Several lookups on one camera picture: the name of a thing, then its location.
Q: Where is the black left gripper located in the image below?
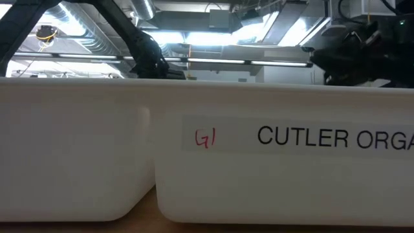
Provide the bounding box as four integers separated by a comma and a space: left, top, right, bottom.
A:
166, 68, 188, 80

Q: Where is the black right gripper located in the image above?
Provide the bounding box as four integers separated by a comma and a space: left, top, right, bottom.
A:
309, 19, 414, 87

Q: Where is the white cutlery organizer tray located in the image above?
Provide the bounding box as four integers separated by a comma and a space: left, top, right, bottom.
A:
0, 76, 414, 227

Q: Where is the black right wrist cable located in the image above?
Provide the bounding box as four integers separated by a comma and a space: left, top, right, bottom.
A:
337, 0, 365, 25

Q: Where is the round silver duct pipe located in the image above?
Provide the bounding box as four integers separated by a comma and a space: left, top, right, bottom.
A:
129, 0, 156, 21

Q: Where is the long ceiling light rail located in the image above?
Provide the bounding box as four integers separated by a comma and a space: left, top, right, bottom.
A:
12, 50, 314, 68

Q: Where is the silver ventilation duct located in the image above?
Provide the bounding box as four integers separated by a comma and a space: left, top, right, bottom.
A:
41, 0, 130, 56

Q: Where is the black yellow cord reel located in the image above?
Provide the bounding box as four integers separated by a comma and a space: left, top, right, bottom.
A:
34, 25, 59, 52

